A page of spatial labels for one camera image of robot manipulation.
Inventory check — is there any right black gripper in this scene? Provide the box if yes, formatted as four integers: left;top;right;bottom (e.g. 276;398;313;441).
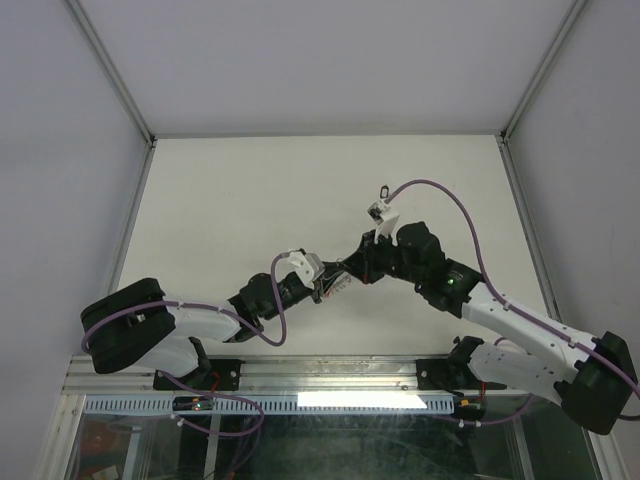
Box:
338;229;425;286

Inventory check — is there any metal disc with key rings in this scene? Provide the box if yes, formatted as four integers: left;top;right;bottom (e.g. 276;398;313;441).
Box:
321;259;354;299

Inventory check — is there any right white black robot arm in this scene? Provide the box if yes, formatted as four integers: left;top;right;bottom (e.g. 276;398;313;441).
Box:
343;222;638;435

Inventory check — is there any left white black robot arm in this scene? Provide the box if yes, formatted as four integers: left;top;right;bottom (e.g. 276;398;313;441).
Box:
80;251;344;389

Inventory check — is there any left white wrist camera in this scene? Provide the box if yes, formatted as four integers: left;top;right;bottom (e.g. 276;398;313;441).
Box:
286;249;325;289

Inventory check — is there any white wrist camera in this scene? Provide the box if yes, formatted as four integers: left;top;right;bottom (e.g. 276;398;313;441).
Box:
286;249;325;289
367;199;400;243

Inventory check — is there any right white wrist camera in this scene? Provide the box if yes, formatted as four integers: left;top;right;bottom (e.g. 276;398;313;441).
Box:
367;199;400;243

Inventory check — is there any aluminium mounting rail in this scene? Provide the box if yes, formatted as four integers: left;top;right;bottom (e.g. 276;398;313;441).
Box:
62;355;428;395

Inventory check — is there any white slotted cable duct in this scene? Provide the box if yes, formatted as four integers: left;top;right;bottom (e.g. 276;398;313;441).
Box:
84;391;455;416

